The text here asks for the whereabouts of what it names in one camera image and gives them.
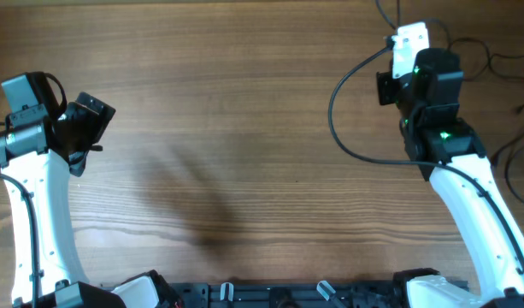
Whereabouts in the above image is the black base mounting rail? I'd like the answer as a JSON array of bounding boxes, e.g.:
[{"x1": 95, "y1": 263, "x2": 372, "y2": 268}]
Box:
[{"x1": 157, "y1": 281, "x2": 407, "y2": 308}]

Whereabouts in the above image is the left camera black cable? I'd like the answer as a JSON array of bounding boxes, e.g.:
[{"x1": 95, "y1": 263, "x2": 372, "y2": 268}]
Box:
[{"x1": 0, "y1": 120, "x2": 42, "y2": 308}]

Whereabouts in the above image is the right camera black cable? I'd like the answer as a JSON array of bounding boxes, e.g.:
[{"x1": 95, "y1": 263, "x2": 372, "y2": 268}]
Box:
[{"x1": 327, "y1": 16, "x2": 524, "y2": 296}]

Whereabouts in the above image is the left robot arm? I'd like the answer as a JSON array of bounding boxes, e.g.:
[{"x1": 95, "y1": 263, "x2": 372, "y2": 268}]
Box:
[{"x1": 0, "y1": 72, "x2": 160, "y2": 307}]

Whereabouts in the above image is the camera black cable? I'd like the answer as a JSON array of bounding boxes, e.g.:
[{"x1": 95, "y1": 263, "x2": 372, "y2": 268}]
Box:
[
  {"x1": 327, "y1": 16, "x2": 524, "y2": 296},
  {"x1": 0, "y1": 120, "x2": 42, "y2": 308}
]

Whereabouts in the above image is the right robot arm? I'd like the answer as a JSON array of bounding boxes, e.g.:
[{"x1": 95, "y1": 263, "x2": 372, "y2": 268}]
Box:
[{"x1": 376, "y1": 48, "x2": 524, "y2": 307}]

